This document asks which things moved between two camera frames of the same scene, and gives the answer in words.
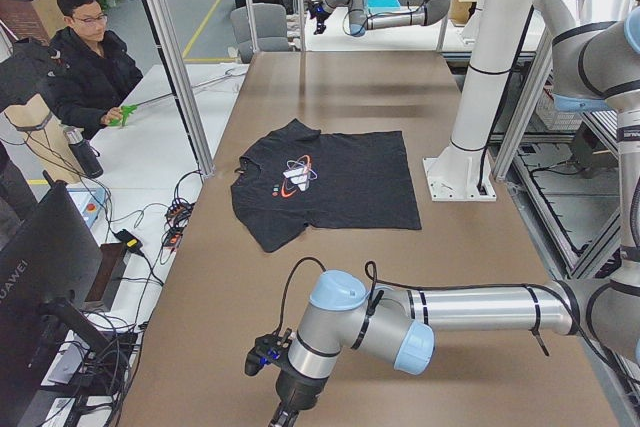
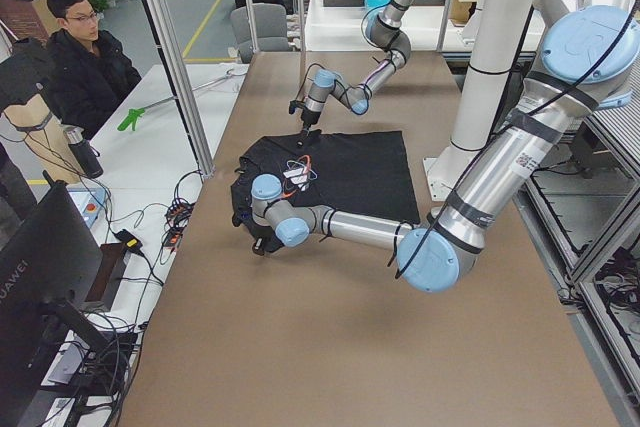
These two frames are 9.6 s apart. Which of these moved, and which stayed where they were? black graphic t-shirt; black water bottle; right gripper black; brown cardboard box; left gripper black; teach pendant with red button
Moved: left gripper black; right gripper black
Stayed: black graphic t-shirt; black water bottle; teach pendant with red button; brown cardboard box
